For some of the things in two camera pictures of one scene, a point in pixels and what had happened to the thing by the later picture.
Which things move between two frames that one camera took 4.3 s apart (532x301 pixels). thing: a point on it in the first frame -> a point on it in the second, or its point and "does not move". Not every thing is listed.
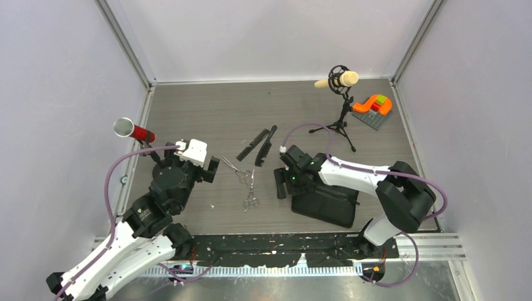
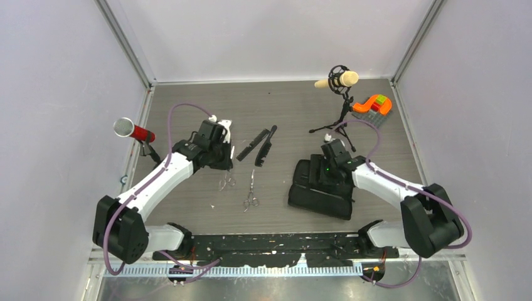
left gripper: (207, 175) -> (226, 163)
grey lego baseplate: (375, 120) does not move
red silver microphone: (125, 127) does not move
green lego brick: (381, 99) does not move
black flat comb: (266, 132) does not move
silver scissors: (241, 174) -> (223, 182)
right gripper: (280, 174) -> (318, 161)
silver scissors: (251, 199) does not move
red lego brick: (375, 106) does not move
